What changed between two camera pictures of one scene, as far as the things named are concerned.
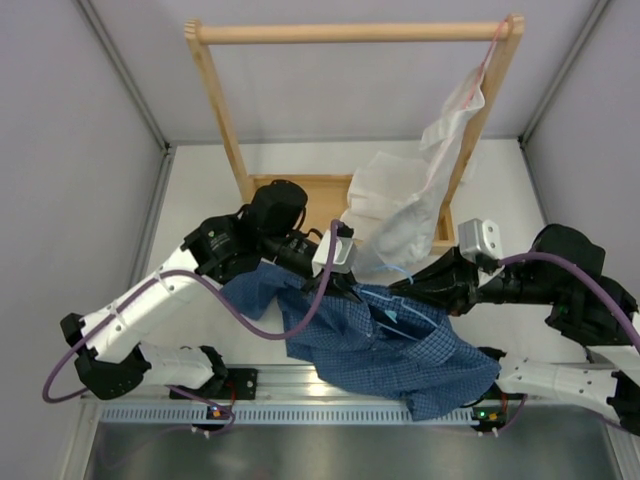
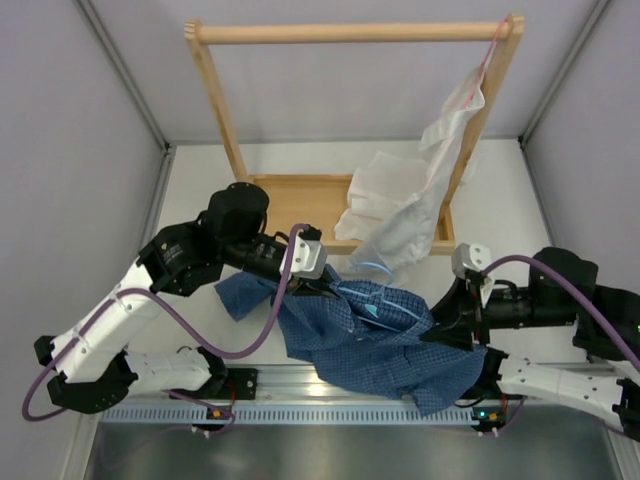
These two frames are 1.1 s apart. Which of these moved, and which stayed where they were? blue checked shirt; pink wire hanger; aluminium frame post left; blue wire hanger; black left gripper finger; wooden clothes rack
Moved: blue wire hanger; black left gripper finger
Stayed: blue checked shirt; wooden clothes rack; pink wire hanger; aluminium frame post left
